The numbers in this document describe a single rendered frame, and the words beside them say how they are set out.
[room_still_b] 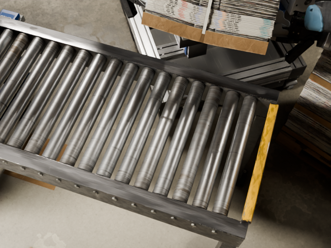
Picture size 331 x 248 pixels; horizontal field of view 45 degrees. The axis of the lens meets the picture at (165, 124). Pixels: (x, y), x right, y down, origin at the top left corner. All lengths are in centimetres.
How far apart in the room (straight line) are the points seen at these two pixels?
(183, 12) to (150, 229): 118
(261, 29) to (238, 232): 60
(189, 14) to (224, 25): 11
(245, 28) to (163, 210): 59
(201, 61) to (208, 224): 122
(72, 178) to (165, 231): 85
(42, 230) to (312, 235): 134
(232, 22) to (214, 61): 107
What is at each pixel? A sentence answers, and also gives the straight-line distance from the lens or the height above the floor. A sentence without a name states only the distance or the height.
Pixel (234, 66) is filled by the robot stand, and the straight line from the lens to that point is 225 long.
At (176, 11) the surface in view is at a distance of 122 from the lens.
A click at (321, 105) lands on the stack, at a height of 50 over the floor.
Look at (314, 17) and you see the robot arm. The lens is 130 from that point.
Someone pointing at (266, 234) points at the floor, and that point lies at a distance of 210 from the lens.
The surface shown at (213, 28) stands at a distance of 121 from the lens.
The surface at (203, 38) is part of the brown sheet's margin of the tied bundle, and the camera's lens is 123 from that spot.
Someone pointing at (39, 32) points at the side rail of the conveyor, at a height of 80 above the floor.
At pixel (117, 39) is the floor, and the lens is 264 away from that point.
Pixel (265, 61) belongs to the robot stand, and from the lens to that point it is 231.
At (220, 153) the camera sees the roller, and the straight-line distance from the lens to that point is 132.
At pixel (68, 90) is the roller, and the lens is 147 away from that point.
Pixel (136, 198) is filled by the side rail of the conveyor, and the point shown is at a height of 80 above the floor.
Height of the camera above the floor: 198
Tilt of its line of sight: 61 degrees down
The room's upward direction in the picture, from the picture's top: straight up
